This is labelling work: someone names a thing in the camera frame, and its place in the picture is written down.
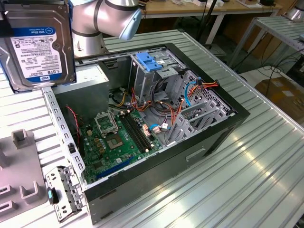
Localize CPU socket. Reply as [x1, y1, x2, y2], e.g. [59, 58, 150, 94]
[105, 134, 124, 150]

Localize black stand pole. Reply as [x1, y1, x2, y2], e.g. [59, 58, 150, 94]
[196, 0, 223, 49]

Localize blue plastic drive latch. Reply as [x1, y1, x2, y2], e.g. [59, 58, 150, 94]
[135, 52, 164, 73]

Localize grey power supply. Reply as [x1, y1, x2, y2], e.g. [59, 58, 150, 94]
[53, 64, 110, 124]

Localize grey parts rack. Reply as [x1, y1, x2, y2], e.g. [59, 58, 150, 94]
[0, 128, 52, 224]

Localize orange red power wire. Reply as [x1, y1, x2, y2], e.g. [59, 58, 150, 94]
[172, 79, 220, 126]

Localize blue data wire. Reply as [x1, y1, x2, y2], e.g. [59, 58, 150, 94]
[184, 76, 202, 107]

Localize black RAM slot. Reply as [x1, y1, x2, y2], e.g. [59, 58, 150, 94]
[125, 111, 154, 150]
[118, 113, 148, 154]

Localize silver slot retention bracket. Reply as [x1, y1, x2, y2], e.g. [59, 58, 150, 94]
[45, 165, 86, 223]

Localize hard disk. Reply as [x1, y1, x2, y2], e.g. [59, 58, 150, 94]
[0, 0, 77, 93]

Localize large brown cardboard box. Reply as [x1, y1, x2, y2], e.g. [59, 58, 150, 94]
[255, 77, 304, 124]

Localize wooden desk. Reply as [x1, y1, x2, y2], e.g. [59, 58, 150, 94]
[140, 0, 283, 48]

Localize metal socket cover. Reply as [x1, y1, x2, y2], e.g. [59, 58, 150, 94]
[94, 111, 119, 136]

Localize grey metal disk bay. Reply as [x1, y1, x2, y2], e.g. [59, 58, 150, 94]
[165, 99, 228, 147]

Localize black PC case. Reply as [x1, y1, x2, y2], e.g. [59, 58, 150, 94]
[40, 42, 251, 225]

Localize thick black cable bundle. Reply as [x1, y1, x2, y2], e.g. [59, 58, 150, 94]
[152, 77, 171, 105]

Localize green motherboard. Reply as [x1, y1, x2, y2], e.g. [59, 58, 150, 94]
[79, 108, 164, 185]

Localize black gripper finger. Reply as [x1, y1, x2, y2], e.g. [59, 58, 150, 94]
[0, 19, 14, 38]

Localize blue expansion slot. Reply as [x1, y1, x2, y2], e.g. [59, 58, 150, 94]
[96, 158, 131, 180]

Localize orange yellow wire bundle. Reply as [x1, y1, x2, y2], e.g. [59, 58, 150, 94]
[115, 87, 182, 124]

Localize grey optical drive cage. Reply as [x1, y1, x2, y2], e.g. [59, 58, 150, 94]
[129, 48, 188, 105]

